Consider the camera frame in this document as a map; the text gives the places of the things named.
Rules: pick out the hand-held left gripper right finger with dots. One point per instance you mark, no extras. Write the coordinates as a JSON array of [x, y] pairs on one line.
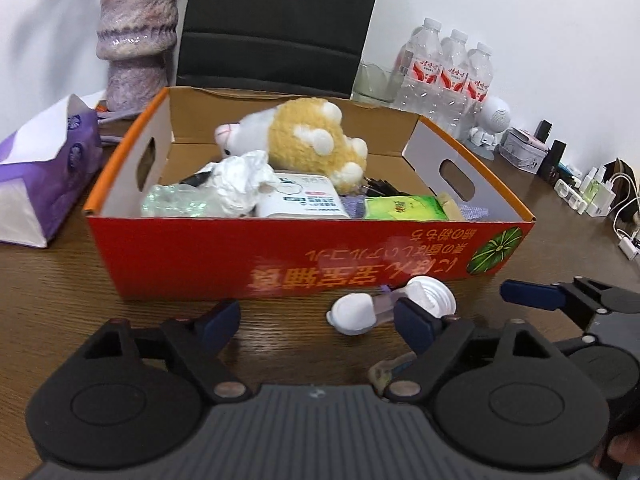
[[415, 322]]

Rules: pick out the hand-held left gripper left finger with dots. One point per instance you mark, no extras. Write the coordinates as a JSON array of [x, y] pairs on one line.
[[220, 320]]

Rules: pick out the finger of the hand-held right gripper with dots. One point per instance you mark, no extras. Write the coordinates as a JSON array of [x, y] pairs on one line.
[[530, 295]]

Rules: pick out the red and orange cardboard box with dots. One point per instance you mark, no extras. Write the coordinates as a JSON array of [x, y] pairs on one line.
[[200, 260]]

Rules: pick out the small white plastic bottle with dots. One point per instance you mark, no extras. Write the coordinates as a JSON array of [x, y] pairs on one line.
[[350, 312]]

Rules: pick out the green packet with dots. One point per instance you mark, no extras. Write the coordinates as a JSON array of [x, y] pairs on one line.
[[400, 207]]

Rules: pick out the white tissue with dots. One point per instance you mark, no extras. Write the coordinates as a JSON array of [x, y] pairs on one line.
[[240, 180]]

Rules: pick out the white wet wipes pack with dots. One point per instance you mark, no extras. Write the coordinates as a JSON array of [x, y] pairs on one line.
[[300, 195]]

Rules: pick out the beige and white plush toy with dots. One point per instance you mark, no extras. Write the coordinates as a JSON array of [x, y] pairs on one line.
[[300, 135]]

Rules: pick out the white small containers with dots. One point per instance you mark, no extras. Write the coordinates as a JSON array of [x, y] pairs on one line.
[[572, 197]]

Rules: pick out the white charger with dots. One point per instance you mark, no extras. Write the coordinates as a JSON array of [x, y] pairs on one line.
[[604, 200]]

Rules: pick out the small green-tinted spray bottle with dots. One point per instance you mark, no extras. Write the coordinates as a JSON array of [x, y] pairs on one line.
[[592, 187]]

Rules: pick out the crushed clear plastic bottle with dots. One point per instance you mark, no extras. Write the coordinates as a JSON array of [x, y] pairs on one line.
[[175, 202]]

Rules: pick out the black small devices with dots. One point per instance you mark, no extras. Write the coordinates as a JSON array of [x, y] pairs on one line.
[[552, 160]]

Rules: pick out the brown pouch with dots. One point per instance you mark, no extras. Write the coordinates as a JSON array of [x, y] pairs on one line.
[[627, 170]]

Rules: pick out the white round-headed figure speaker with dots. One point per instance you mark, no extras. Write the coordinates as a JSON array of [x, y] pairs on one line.
[[495, 115]]

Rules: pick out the clear water bottle red label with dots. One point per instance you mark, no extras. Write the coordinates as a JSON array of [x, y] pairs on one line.
[[420, 67], [452, 77], [479, 85]]

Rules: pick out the purple tissue pack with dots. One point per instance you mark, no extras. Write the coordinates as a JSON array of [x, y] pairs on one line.
[[55, 170]]

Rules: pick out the clear glass cup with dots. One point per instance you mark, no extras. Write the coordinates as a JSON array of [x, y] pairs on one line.
[[370, 82]]

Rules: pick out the mottled purple ceramic vase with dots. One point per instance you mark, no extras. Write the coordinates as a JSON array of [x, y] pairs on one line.
[[135, 35]]

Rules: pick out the black chair back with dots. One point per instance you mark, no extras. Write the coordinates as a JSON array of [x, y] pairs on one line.
[[275, 25]]

